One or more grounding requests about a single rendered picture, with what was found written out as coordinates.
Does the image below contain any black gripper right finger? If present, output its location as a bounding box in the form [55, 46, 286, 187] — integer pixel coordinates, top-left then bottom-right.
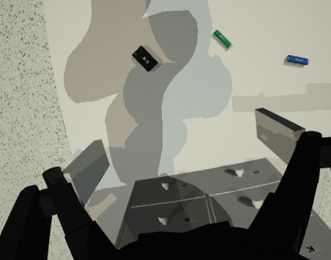
[224, 108, 331, 260]

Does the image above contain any small grey chest of drawers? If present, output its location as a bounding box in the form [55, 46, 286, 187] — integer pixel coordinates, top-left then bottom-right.
[115, 157, 331, 250]

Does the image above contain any blue battery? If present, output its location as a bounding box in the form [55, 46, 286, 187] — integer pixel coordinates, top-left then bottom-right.
[287, 55, 309, 65]

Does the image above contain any black nine-volt battery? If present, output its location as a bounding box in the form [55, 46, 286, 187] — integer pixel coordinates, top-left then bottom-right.
[132, 46, 158, 72]

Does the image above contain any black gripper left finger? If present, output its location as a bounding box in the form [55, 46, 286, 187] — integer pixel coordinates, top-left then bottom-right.
[0, 139, 127, 260]

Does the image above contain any green aaa battery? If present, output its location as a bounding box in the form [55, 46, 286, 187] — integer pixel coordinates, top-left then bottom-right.
[214, 30, 232, 48]

